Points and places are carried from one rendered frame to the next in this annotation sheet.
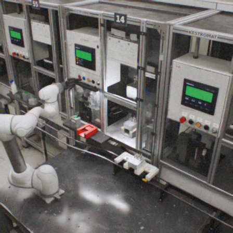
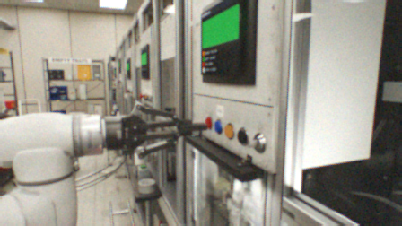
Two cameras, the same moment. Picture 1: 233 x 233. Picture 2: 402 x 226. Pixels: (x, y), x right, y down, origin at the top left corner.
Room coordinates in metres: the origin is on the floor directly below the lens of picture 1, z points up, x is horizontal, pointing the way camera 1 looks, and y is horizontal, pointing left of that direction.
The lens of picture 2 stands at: (1.93, 0.06, 1.54)
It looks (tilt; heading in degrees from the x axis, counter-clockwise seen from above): 9 degrees down; 29
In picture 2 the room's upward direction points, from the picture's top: straight up
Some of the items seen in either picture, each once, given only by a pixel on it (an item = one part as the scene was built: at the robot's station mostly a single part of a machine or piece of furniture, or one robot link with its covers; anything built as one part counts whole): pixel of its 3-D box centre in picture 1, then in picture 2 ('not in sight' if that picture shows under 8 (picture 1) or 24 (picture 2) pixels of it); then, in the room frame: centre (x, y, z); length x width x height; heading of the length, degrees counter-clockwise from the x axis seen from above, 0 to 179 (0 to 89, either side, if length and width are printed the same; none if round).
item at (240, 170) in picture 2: (83, 84); (213, 148); (2.50, 0.34, 1.37); 0.36 x 0.04 x 0.04; 50
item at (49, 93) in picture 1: (48, 93); (33, 145); (2.20, 0.59, 1.41); 0.16 x 0.11 x 0.13; 140
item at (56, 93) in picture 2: not in sight; (77, 100); (5.86, 5.59, 1.00); 1.30 x 0.51 x 2.00; 140
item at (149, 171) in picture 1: (136, 167); not in sight; (1.96, -0.15, 0.84); 0.36 x 0.14 x 0.10; 50
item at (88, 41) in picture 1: (92, 56); (262, 56); (2.61, 0.25, 1.60); 0.42 x 0.29 x 0.46; 50
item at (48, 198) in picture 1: (51, 192); not in sight; (1.79, 0.56, 0.71); 0.22 x 0.18 x 0.06; 50
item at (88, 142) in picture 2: (58, 88); (91, 134); (2.29, 0.52, 1.42); 0.09 x 0.06 x 0.09; 50
